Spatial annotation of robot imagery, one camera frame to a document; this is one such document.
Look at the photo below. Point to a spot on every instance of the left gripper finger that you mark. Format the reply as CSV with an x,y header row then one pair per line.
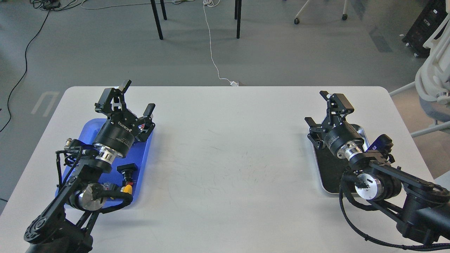
x,y
113,99
147,119

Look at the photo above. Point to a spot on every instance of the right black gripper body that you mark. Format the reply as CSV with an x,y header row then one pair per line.
x,y
342,140

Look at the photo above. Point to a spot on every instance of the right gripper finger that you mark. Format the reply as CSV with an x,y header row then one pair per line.
x,y
338,107
311,123

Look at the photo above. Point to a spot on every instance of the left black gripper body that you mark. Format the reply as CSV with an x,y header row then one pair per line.
x,y
118,134

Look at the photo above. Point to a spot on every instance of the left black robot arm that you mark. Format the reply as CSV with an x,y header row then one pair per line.
x,y
65,226

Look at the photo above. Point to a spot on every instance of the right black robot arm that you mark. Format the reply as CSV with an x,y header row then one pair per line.
x,y
364,175

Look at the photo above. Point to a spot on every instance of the blue plastic tray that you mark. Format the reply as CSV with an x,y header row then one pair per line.
x,y
137,154

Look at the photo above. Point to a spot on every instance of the metal tray black liner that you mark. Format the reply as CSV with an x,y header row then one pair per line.
x,y
331,168

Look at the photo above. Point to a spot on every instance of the black square push button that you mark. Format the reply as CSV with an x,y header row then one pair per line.
x,y
127,171

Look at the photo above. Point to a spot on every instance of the white chair base casters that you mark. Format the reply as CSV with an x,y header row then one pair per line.
x,y
309,13

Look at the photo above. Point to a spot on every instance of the white office chair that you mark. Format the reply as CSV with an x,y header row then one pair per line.
x,y
432,81

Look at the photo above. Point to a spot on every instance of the black equipment case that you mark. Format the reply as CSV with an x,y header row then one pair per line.
x,y
425,25

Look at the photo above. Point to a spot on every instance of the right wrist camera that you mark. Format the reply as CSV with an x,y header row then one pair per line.
x,y
383,144

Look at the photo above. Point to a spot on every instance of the yellow push button switch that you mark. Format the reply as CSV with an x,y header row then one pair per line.
x,y
114,187

